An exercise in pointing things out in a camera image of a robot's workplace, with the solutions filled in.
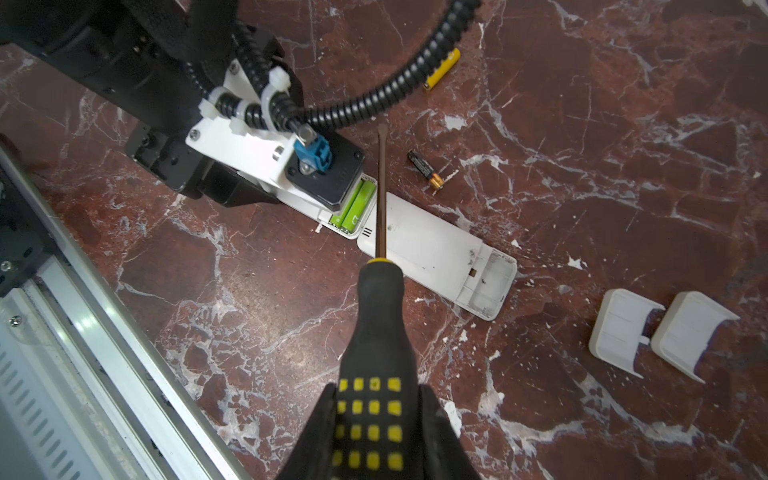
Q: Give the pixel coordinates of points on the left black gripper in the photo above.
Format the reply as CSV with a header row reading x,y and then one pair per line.
x,y
168,66

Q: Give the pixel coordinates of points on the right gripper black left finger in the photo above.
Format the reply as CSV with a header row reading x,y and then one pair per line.
x,y
311,457

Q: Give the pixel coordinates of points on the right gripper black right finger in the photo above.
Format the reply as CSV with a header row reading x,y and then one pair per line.
x,y
443,455

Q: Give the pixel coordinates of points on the black yellow screwdriver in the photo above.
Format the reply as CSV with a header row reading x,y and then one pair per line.
x,y
377,403

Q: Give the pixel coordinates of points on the white remote control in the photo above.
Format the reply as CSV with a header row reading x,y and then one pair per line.
x,y
446,260
302,203

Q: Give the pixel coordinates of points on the white battery cover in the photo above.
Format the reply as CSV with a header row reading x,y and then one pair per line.
x,y
618,330
686,330

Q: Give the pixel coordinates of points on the green aa battery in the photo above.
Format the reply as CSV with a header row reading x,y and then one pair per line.
x,y
338,219
359,205

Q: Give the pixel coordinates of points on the black orange AA battery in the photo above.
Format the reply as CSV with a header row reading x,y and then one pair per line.
x,y
426,170

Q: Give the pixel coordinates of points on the yellow AA battery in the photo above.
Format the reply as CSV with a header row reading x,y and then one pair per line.
x,y
446,66

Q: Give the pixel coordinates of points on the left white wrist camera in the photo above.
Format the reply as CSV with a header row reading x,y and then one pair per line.
x,y
268,159

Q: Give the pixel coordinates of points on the aluminium mounting rail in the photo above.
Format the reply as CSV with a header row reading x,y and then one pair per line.
x,y
84,394

